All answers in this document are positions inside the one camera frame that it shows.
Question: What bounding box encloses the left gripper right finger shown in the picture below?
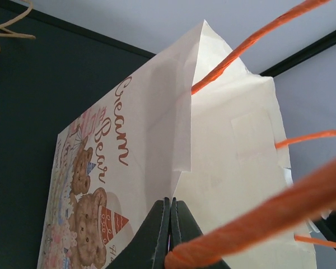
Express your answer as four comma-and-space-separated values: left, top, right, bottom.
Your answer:
170, 197, 230, 269

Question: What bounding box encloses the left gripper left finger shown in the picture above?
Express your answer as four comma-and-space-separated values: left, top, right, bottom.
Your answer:
107, 197, 170, 269

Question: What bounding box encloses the cream bear paper bag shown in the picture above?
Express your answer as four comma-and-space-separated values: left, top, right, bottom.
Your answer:
38, 1, 336, 268

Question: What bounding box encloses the brown kraft paper bag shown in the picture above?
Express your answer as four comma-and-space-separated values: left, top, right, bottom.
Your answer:
0, 0, 36, 52

